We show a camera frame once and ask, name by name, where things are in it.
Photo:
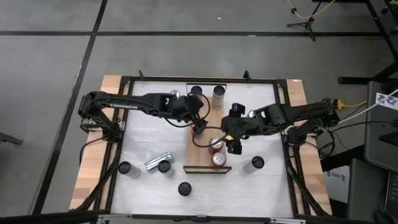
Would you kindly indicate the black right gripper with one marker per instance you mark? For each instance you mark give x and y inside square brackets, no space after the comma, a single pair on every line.
[242,124]

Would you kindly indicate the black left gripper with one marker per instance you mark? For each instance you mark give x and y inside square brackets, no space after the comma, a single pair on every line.
[189,107]

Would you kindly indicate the white slim beverage can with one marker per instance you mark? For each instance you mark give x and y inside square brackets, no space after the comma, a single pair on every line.
[128,169]
[196,89]
[164,167]

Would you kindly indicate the red Coca-Cola can white lettering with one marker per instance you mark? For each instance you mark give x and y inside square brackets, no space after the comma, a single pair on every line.
[193,132]

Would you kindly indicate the white Celsius can red band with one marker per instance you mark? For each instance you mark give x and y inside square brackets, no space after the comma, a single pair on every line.
[184,188]
[218,96]

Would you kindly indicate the red Coca-Cola can black lettering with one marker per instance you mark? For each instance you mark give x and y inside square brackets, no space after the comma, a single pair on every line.
[215,144]

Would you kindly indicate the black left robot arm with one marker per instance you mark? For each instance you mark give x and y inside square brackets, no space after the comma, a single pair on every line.
[124,104]

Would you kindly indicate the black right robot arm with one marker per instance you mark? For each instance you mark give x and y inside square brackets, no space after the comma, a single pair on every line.
[304,110]

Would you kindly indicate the silver slim beverage can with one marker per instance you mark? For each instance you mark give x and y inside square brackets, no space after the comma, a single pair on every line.
[154,163]

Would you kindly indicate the white can palm tree print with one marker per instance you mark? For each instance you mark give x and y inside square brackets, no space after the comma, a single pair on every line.
[255,164]

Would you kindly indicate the white table mat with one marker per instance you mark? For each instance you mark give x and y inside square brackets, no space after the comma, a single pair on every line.
[248,199]

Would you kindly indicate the white labelled box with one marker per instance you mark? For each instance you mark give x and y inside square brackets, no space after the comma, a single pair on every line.
[337,183]

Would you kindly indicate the black tripod stand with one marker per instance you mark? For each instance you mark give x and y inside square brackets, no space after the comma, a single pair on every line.
[308,22]

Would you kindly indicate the grey cabinet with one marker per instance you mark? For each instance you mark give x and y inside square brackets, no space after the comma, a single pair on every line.
[376,140]

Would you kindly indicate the dark grey desk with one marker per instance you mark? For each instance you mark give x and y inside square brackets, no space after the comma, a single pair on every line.
[367,193]

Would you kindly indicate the white paper tag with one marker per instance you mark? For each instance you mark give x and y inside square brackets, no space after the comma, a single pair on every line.
[387,101]

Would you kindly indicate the black computer mouse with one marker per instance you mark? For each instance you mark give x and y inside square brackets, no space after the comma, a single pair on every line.
[384,219]

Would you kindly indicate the black chair base leg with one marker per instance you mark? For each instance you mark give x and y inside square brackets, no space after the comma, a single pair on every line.
[11,138]

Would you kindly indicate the black aluminium table frame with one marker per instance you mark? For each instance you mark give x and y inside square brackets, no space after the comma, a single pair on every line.
[202,79]

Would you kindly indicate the wooden shelf with black rail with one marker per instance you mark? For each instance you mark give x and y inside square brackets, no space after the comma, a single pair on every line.
[199,158]

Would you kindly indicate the black camera mount crossbar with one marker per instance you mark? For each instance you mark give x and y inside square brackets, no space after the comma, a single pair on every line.
[202,218]

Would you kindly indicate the black desk leg frame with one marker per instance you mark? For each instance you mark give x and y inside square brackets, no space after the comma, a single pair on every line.
[357,80]

